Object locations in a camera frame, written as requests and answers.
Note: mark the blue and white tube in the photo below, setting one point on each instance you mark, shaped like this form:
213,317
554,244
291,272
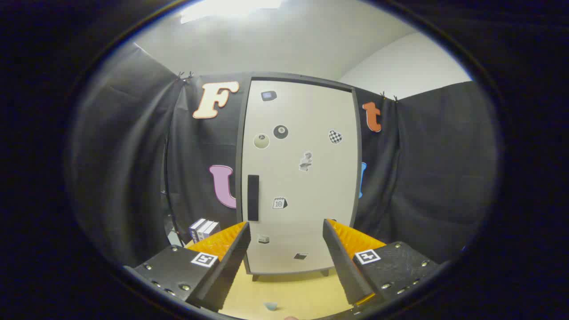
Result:
270,306

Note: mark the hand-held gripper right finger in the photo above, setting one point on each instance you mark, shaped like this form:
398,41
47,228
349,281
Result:
344,266

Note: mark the white cabinet door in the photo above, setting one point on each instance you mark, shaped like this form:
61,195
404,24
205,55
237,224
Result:
311,111

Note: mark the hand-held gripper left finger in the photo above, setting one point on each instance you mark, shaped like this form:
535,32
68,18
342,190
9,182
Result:
231,266

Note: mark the grey cabinet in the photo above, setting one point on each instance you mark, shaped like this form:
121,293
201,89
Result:
239,146

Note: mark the black backdrop cloth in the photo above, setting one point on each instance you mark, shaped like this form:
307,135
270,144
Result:
435,169

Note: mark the white spine book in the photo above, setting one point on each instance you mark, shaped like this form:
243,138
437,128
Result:
205,229

